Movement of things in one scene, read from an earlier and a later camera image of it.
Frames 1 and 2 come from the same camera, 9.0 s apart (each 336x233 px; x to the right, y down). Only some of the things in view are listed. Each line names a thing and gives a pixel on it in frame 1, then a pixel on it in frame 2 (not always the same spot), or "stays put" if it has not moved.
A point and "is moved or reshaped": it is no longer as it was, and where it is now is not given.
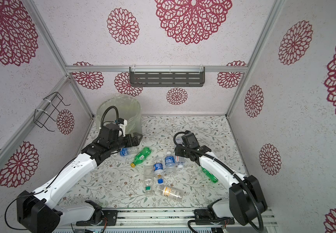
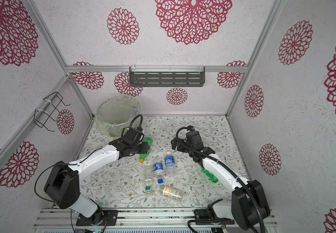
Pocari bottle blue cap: [158, 166] stays put
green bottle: [210, 174] stays put
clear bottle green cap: [148, 176] stays put
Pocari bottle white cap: [170, 160] stays put
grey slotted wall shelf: [164, 76] stays put
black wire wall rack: [48, 108] stays put
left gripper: [137, 141] to [145, 148]
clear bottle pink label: [180, 161] to [134, 109]
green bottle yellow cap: [141, 156] is moved or reshaped
